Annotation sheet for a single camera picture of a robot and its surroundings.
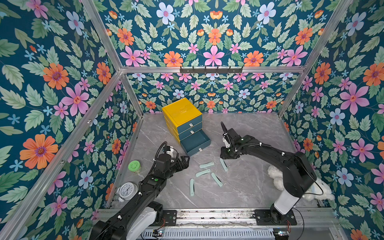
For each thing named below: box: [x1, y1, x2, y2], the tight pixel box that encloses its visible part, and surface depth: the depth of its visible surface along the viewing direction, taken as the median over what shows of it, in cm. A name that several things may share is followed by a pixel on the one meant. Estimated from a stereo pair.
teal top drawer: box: [177, 114, 203, 134], surface depth 91 cm
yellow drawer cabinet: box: [162, 97, 203, 144], surface depth 93 cm
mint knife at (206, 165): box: [199, 161, 215, 169], surface depth 95 cm
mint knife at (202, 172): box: [195, 169, 211, 177], surface depth 90 cm
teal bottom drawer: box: [180, 129, 212, 157], surface depth 98 cm
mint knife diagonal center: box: [211, 172, 223, 187], surface depth 88 cm
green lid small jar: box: [128, 160, 141, 174], surface depth 90 cm
